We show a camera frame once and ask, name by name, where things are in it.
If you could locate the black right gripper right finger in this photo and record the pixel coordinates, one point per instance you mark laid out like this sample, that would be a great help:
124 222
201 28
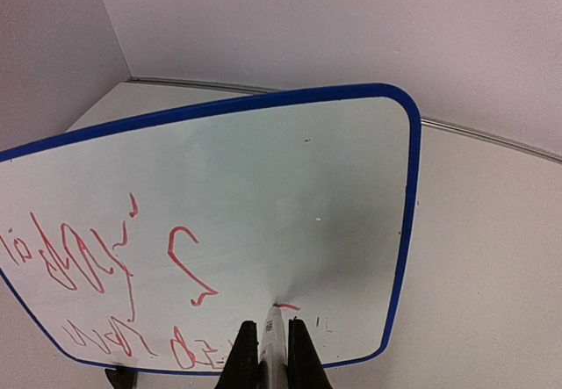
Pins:
304 368

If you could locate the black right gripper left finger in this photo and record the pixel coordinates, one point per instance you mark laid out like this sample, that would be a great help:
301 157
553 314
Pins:
241 368

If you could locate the white marker pen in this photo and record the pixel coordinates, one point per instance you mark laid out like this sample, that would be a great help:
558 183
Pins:
273 352

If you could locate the left black whiteboard foot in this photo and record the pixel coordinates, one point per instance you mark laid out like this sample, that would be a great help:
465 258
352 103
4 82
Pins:
121 377

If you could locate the blue-framed whiteboard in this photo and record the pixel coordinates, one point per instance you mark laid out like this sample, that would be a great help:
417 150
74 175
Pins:
147 241

